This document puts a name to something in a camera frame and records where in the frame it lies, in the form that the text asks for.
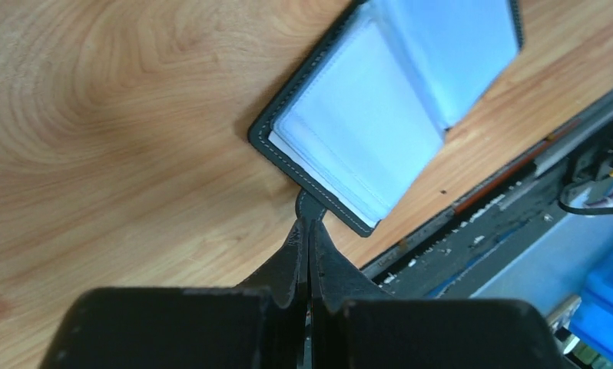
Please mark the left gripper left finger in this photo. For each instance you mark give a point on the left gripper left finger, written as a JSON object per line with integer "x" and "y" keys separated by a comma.
{"x": 258, "y": 323}

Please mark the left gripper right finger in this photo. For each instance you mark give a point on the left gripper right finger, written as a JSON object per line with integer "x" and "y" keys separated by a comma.
{"x": 356, "y": 324}

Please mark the black card holder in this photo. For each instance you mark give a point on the black card holder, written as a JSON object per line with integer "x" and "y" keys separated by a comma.
{"x": 369, "y": 108}

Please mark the blue plastic bin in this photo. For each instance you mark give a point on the blue plastic bin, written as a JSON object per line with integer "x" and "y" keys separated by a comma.
{"x": 593, "y": 321}

